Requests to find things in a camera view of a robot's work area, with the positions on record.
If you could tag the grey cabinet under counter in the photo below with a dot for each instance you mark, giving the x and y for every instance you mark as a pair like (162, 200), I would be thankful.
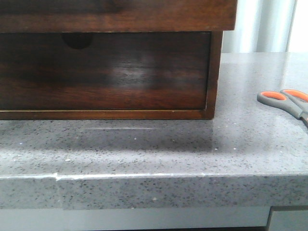
(272, 218)

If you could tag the wooden drawer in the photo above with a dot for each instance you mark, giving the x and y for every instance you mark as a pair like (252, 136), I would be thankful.
(45, 16)
(108, 72)

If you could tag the grey orange handled scissors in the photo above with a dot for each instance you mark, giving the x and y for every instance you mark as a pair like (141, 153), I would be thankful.
(292, 101)

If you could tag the dark wooden drawer cabinet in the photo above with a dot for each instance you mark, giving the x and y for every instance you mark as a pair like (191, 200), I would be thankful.
(215, 72)

